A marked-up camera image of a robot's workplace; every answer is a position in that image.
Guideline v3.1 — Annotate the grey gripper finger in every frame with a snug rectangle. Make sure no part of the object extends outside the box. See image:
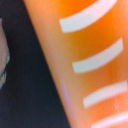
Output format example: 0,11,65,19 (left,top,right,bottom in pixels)
0,18,10,89

